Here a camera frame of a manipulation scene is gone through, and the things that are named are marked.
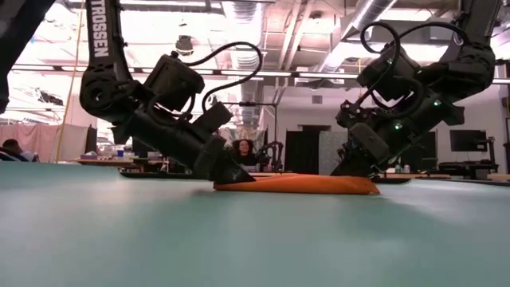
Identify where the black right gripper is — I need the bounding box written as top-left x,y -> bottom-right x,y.
329,85 -> 466,179

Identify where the person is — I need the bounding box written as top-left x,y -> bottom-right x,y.
230,138 -> 260,167
0,138 -> 40,163

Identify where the orange towel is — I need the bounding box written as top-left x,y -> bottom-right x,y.
213,172 -> 382,196

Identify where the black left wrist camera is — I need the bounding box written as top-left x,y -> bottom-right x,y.
142,53 -> 206,113

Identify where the pink curtain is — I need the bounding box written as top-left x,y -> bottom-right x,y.
0,123 -> 91,163

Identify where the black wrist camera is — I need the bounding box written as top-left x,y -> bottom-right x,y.
142,53 -> 206,113
355,42 -> 420,103

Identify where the black partition panel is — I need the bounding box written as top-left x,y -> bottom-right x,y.
284,129 -> 320,176

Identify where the long ceiling light rail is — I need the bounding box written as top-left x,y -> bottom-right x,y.
0,65 -> 510,85

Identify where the black monitor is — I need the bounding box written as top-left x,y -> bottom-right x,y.
406,131 -> 438,171
449,128 -> 488,153

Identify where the grey partition panel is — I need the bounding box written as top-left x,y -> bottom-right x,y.
318,130 -> 347,176

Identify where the black overhead camera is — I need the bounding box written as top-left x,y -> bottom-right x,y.
174,34 -> 195,57

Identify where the green table mat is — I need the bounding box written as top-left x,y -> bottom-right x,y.
0,161 -> 510,287

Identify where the cluttered work table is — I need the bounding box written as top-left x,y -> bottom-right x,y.
73,149 -> 176,173

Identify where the black desk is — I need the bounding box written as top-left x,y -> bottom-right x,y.
437,160 -> 500,180

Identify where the silver ventilation duct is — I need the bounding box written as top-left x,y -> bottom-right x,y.
230,0 -> 266,71

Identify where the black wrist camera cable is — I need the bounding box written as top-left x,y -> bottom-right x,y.
171,41 -> 264,115
359,20 -> 471,120

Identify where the black stand frame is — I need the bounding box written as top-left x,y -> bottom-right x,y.
234,101 -> 279,160

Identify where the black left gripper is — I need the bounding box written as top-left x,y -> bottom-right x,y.
111,100 -> 257,186

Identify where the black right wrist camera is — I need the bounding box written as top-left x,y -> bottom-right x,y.
355,42 -> 420,103

